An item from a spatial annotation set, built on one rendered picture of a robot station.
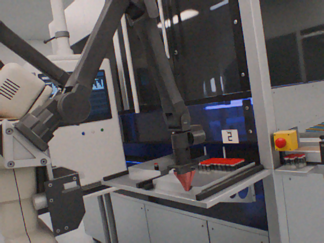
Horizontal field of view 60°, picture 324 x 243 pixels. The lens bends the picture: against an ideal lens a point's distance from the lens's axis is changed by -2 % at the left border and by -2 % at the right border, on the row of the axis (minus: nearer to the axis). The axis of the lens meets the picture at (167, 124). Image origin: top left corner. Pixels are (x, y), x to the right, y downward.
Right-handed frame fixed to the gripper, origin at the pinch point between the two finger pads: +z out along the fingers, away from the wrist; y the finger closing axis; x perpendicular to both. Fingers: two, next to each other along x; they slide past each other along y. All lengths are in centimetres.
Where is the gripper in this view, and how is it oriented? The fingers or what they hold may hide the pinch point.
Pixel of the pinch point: (186, 188)
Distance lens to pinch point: 103.0
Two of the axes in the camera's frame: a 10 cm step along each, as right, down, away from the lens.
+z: 1.5, 9.9, 0.6
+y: 7.4, -1.5, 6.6
